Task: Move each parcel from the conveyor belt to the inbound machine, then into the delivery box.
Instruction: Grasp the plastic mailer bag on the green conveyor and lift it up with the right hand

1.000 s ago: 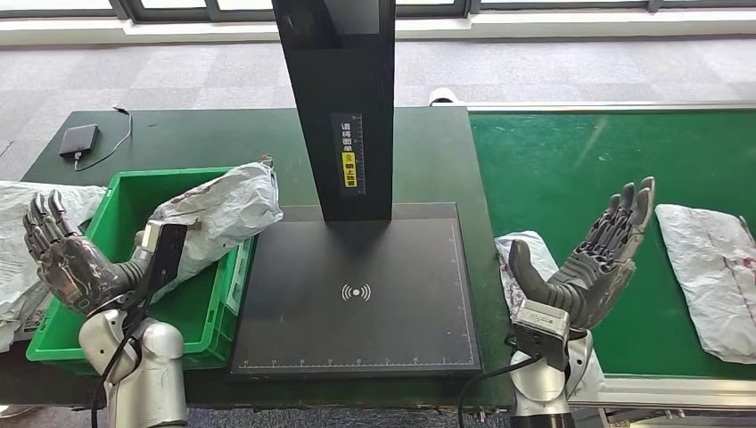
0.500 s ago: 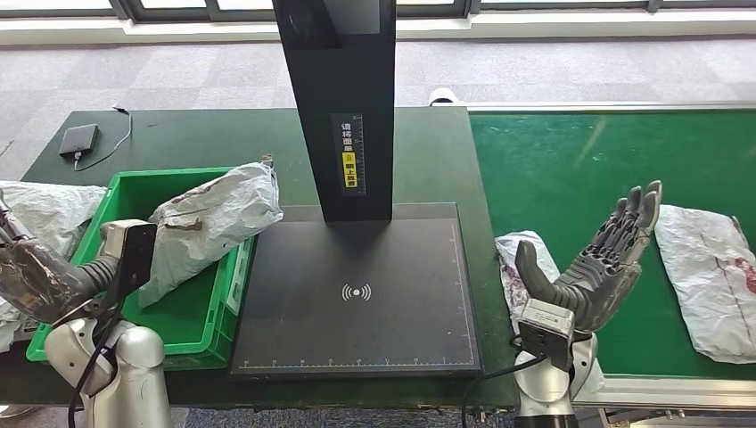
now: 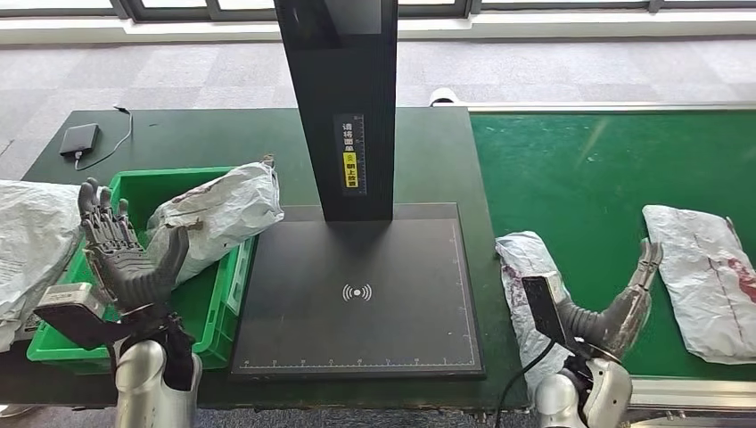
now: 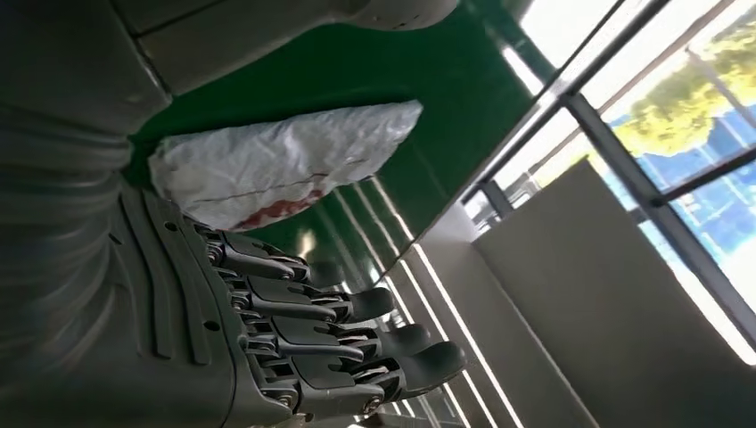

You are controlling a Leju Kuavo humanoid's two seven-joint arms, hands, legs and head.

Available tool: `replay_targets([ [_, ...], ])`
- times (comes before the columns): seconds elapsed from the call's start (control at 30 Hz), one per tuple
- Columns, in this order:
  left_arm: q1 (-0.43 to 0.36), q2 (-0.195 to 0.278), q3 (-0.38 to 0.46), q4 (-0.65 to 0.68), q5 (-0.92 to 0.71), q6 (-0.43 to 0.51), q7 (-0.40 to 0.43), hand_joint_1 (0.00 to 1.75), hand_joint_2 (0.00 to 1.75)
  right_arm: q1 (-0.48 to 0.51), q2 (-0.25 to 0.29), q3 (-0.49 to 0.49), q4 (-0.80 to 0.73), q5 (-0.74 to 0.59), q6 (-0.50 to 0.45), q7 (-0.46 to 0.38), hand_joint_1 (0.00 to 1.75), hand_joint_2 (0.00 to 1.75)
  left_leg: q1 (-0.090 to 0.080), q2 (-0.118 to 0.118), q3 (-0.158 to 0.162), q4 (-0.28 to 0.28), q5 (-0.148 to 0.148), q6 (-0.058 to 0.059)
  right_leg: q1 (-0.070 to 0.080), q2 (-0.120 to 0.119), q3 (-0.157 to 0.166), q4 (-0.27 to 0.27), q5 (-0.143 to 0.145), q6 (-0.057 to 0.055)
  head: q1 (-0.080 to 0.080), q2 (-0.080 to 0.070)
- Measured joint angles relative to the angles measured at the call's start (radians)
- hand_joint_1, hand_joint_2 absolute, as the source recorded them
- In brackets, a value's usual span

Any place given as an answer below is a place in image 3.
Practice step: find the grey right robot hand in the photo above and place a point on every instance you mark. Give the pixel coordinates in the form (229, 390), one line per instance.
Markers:
(620, 325)

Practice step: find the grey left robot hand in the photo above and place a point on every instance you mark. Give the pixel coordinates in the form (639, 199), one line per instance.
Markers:
(127, 272)

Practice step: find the grey poly mailer parcel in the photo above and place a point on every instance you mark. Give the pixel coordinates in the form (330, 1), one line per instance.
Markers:
(230, 207)
(697, 283)
(522, 260)

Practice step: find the green conveyor belt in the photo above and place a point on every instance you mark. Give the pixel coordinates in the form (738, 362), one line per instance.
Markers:
(561, 177)

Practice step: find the black inbound scanner machine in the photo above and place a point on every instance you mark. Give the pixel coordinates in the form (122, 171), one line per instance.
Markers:
(342, 88)

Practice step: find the green plastic crate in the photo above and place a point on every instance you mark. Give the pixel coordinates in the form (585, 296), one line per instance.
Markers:
(136, 189)

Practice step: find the white crumpled bag pile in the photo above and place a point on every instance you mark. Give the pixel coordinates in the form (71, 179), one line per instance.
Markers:
(29, 236)

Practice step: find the black power bank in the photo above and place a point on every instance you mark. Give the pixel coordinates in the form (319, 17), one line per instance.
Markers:
(79, 140)

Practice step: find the black yellow instruction label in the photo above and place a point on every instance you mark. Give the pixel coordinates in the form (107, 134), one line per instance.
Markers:
(349, 159)

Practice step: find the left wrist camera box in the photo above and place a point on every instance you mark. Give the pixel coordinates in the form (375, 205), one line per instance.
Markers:
(74, 319)

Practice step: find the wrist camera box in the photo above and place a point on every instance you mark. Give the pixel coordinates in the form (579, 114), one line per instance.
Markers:
(74, 319)
(543, 307)

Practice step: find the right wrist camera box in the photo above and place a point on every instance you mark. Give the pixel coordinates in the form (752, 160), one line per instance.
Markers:
(543, 307)

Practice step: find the dark window frame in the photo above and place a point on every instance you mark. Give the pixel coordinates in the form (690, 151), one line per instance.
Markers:
(130, 9)

